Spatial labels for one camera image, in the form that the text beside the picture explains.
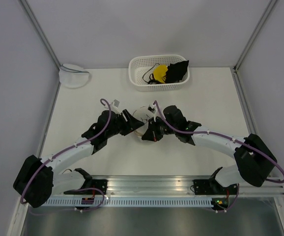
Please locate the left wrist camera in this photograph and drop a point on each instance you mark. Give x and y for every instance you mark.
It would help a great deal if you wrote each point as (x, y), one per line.
(115, 104)

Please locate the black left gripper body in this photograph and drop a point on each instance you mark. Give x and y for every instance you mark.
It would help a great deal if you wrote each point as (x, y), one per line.
(120, 126)

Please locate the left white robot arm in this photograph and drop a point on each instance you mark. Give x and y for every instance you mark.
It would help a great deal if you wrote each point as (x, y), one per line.
(35, 180)

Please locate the black bra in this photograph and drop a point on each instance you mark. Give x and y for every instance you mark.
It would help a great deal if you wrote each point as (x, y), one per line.
(176, 72)

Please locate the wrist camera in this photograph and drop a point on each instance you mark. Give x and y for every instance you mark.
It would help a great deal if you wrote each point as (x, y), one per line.
(152, 108)
(115, 104)

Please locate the white mesh laundry bag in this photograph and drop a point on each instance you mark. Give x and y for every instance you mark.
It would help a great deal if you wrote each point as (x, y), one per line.
(142, 114)

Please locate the white slotted cable duct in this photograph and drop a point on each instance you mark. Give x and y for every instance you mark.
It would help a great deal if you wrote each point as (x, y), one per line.
(129, 202)

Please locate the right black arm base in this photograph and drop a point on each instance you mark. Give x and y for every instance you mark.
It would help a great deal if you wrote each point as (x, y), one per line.
(211, 187)

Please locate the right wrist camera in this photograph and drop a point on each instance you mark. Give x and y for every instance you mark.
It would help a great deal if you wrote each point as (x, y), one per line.
(152, 108)

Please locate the yellow bra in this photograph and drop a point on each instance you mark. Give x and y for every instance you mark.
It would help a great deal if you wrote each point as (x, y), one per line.
(159, 73)

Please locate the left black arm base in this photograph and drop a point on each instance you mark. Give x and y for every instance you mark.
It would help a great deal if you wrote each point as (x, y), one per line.
(89, 186)

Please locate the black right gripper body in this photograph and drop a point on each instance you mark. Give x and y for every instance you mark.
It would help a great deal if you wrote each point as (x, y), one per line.
(163, 129)

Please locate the white folded mesh bag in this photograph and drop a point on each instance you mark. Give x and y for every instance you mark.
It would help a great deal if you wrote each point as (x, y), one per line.
(73, 76)

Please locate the white plastic basket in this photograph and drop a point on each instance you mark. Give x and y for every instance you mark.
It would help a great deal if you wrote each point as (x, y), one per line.
(141, 72)

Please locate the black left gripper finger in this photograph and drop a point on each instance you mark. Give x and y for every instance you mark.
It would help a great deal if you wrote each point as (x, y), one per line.
(135, 125)
(128, 117)

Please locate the aluminium mounting rail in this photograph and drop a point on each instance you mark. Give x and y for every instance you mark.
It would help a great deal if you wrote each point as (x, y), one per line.
(157, 186)

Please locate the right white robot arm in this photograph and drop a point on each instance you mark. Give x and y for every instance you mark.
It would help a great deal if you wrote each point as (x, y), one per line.
(253, 159)

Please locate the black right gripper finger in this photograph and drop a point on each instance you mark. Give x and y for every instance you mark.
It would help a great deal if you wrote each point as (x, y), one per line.
(149, 135)
(152, 123)

